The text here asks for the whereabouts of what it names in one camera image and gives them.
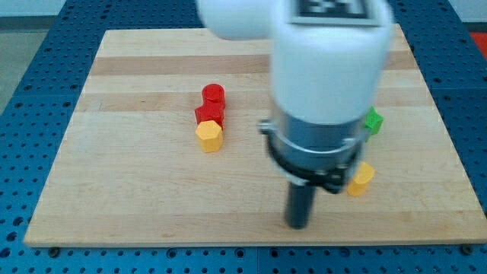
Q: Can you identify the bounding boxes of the yellow heart block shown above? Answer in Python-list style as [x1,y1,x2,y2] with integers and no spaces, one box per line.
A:
[347,161,375,196]

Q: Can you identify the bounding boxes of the red cylinder block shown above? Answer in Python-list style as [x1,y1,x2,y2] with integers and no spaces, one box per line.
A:
[202,84,226,108]

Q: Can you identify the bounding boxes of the yellow hexagon block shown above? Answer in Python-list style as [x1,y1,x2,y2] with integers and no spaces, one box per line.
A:
[195,120,224,153]

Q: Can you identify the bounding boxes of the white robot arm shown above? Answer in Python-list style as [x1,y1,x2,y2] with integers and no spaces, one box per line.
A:
[196,0,393,229]

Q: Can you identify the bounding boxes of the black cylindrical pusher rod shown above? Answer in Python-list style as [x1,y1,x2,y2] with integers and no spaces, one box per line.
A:
[285,182,317,229]

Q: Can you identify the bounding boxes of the green star block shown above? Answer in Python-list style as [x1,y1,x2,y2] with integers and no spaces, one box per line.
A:
[364,107,384,142]

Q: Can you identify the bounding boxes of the red star block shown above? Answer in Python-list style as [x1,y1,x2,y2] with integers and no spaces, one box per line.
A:
[194,102,225,129]

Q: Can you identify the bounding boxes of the wooden board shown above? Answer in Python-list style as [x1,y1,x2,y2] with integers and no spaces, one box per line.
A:
[24,26,486,247]

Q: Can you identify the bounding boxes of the fiducial marker tag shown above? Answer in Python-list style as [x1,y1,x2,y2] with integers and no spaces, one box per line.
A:
[289,0,380,27]

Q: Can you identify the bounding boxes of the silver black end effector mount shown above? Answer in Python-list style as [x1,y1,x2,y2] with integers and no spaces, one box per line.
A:
[258,106,370,194]

